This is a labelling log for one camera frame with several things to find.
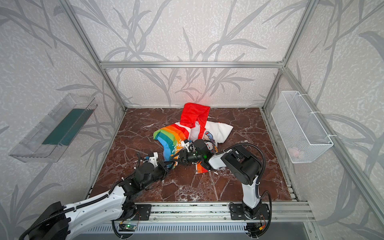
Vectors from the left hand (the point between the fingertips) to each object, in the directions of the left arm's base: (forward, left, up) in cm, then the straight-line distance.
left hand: (178, 158), depth 79 cm
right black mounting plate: (-23, -31, -12) cm, 40 cm away
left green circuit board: (-29, +22, -13) cm, 39 cm away
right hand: (+2, +3, -2) cm, 5 cm away
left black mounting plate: (-23, +16, -12) cm, 30 cm away
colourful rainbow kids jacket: (+31, -7, -13) cm, 35 cm away
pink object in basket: (+1, -58, +8) cm, 58 cm away
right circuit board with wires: (-30, -38, -13) cm, 50 cm away
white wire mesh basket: (+3, -54, +23) cm, 59 cm away
